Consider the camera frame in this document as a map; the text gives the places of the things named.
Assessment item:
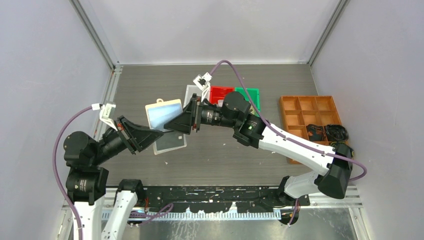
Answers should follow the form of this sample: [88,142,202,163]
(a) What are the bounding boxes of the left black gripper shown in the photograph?
[91,113,163,164]

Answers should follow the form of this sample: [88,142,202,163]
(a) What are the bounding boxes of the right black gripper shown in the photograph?
[163,93,239,136]

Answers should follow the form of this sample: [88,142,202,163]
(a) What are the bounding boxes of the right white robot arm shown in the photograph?
[164,91,353,206]

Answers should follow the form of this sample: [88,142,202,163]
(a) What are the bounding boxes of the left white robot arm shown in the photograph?
[63,116,164,240]

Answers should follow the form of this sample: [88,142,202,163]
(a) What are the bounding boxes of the white plastic bin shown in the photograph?
[182,84,210,110]

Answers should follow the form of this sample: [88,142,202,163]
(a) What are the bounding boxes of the red plastic bin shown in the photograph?
[208,86,235,107]

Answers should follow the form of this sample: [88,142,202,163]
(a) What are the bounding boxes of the green plastic bin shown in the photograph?
[234,87,261,116]

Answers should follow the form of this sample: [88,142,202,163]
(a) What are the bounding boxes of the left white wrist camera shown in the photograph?
[91,102,118,131]

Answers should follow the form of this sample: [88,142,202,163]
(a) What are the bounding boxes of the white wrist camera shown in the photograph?
[91,102,118,131]
[193,72,213,101]

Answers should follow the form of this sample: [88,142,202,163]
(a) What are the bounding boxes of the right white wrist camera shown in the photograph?
[193,72,213,101]

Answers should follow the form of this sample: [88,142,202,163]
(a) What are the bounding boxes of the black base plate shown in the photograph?
[135,185,295,214]

